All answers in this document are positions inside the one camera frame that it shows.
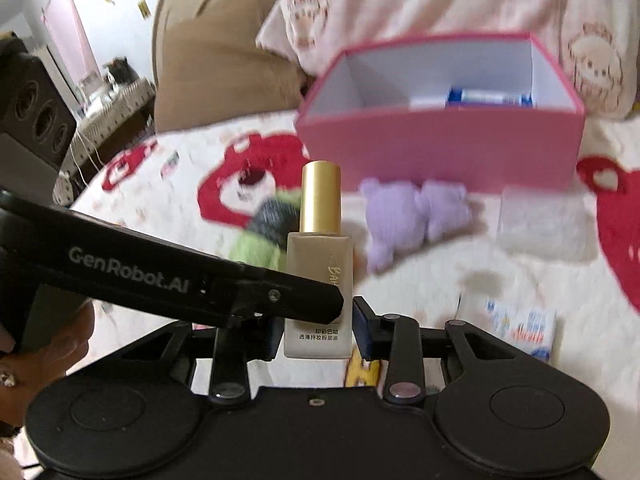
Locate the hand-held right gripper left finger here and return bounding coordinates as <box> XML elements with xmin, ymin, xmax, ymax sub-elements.
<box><xmin>119</xmin><ymin>316</ymin><xmax>284</xmax><ymax>406</ymax></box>

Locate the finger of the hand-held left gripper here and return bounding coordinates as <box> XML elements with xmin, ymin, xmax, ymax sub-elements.
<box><xmin>204</xmin><ymin>264</ymin><xmax>346</xmax><ymax>329</ymax></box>

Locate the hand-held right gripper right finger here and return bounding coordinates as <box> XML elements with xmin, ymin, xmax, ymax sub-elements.
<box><xmin>351</xmin><ymin>296</ymin><xmax>521</xmax><ymax>406</ymax></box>

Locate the foundation bottle with gold cap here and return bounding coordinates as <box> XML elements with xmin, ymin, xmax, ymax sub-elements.
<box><xmin>283</xmin><ymin>160</ymin><xmax>357</xmax><ymax>361</ymax></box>

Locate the white packet with coloured print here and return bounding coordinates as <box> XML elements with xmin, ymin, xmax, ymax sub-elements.
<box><xmin>457</xmin><ymin>295</ymin><xmax>558</xmax><ymax>364</ymax></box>

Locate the pink cardboard box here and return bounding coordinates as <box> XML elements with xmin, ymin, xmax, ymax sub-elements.
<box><xmin>295</xmin><ymin>31</ymin><xmax>587</xmax><ymax>194</ymax></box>

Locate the person's left hand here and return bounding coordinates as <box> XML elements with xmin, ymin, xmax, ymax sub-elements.
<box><xmin>0</xmin><ymin>301</ymin><xmax>96</xmax><ymax>429</ymax></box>

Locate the bear print bed sheet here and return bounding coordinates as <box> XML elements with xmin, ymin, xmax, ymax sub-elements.
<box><xmin>50</xmin><ymin>109</ymin><xmax>640</xmax><ymax>480</ymax></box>

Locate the purple plush toy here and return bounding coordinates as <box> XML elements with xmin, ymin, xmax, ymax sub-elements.
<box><xmin>360</xmin><ymin>177</ymin><xmax>476</xmax><ymax>274</ymax></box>

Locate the side table with patterned cloth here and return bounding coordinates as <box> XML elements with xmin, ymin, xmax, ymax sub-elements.
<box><xmin>52</xmin><ymin>77</ymin><xmax>157</xmax><ymax>206</ymax></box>

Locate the black and white cat figure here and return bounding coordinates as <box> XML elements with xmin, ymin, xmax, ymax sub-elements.
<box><xmin>102</xmin><ymin>56</ymin><xmax>139</xmax><ymax>89</ymax></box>

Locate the clear plastic packet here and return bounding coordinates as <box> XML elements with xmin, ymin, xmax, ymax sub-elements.
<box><xmin>497</xmin><ymin>187</ymin><xmax>590</xmax><ymax>262</ymax></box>

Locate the brown pillow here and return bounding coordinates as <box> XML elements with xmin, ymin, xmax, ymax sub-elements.
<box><xmin>154</xmin><ymin>0</ymin><xmax>312</xmax><ymax>134</ymax></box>

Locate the pink curtain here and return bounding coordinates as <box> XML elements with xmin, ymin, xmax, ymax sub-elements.
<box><xmin>42</xmin><ymin>0</ymin><xmax>102</xmax><ymax>92</ymax></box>

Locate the blue and white box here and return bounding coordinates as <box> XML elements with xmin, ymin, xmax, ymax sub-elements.
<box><xmin>446</xmin><ymin>86</ymin><xmax>534</xmax><ymax>109</ymax></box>

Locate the pink printed blanket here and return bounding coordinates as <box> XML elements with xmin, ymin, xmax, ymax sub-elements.
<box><xmin>255</xmin><ymin>0</ymin><xmax>640</xmax><ymax>122</ymax></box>

